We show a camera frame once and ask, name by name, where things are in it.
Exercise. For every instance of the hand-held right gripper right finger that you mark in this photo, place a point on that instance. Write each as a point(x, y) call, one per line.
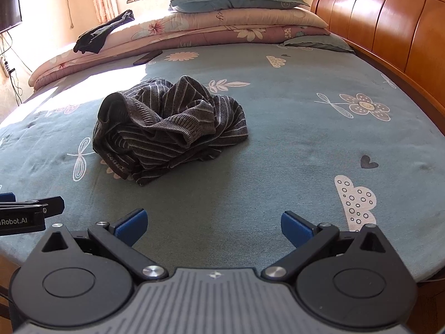
point(295, 228)

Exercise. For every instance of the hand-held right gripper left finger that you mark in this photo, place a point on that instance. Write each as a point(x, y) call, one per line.
point(130, 226)

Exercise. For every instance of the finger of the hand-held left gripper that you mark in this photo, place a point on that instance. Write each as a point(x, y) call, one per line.
point(7, 197)
point(48, 205)

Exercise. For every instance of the grey striped sweater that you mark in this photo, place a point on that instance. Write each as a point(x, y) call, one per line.
point(167, 128)

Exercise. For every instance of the white power strip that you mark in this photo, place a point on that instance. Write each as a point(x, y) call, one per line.
point(7, 66)

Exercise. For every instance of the black smartphone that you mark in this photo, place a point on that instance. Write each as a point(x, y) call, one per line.
point(147, 57)

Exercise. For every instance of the black garment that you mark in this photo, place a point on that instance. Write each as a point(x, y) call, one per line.
point(100, 33)

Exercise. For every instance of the flat teal pillow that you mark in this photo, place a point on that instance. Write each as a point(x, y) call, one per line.
point(313, 43)

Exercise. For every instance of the black television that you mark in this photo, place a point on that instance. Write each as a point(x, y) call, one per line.
point(8, 10)

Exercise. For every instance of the pink floral folded quilt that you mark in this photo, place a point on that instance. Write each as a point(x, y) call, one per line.
point(208, 28)

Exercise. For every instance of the wooden headboard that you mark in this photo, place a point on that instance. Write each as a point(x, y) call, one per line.
point(382, 17)

